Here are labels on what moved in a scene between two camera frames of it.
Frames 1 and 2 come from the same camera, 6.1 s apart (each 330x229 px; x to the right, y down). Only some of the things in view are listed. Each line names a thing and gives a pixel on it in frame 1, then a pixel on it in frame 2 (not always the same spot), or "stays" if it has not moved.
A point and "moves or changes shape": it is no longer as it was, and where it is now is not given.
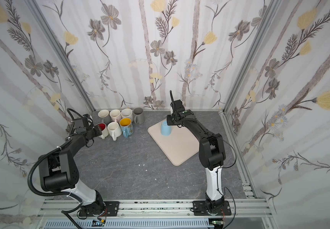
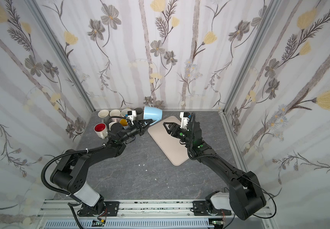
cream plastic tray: (180, 145) stays
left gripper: (98, 131) -> (140, 131)
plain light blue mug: (165, 129) moves or changes shape
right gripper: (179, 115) -> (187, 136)
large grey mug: (139, 113) stays
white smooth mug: (104, 130) stays
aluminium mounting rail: (243, 208) stays
